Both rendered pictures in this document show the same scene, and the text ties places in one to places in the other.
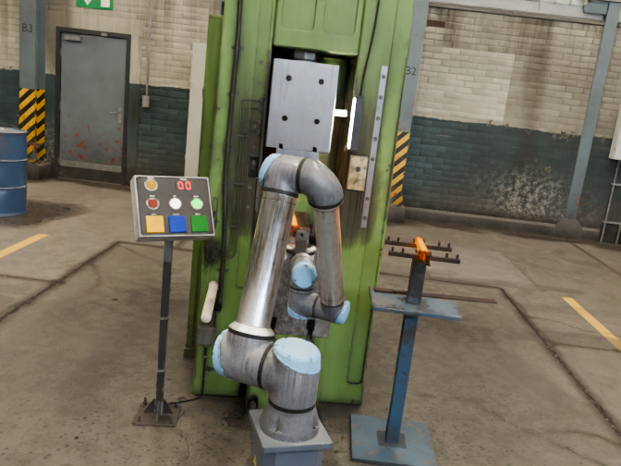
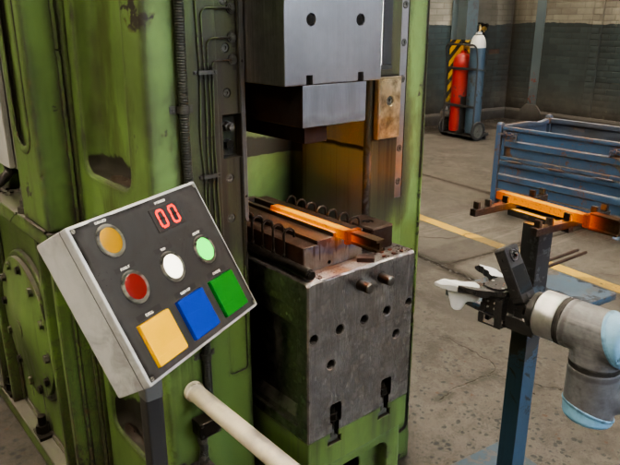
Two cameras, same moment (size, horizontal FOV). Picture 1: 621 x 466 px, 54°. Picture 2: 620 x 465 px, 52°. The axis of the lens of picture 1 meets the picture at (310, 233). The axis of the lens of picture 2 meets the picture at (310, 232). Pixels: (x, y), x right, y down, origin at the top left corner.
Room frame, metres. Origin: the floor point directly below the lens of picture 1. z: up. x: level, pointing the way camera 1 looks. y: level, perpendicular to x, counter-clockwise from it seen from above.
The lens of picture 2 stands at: (1.64, 1.00, 1.50)
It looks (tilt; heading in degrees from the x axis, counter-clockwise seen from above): 18 degrees down; 326
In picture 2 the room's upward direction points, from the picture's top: straight up
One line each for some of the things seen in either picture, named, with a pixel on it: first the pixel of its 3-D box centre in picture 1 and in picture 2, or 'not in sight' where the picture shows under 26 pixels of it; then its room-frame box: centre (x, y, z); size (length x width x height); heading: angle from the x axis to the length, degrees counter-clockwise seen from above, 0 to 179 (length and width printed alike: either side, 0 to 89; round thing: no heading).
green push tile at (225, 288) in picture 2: (199, 224); (226, 293); (2.66, 0.50, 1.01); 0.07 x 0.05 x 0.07; 121
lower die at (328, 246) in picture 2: (286, 225); (282, 229); (3.06, 0.12, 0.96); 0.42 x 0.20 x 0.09; 6
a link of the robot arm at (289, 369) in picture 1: (292, 371); not in sight; (1.75, 0.01, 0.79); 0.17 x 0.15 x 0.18; 68
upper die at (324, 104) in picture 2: (294, 155); (280, 96); (3.06, 0.12, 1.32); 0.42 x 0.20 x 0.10; 6
